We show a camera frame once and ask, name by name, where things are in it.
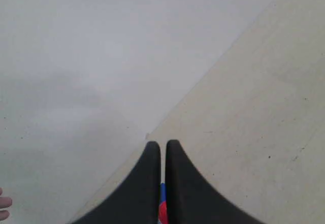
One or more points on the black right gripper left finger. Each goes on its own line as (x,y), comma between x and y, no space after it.
(136,199)

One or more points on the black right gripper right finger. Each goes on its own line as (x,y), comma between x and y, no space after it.
(191,198)

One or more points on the clear water bottle red cap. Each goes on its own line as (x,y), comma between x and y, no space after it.
(162,209)

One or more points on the person's open hand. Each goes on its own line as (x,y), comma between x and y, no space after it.
(5,203)

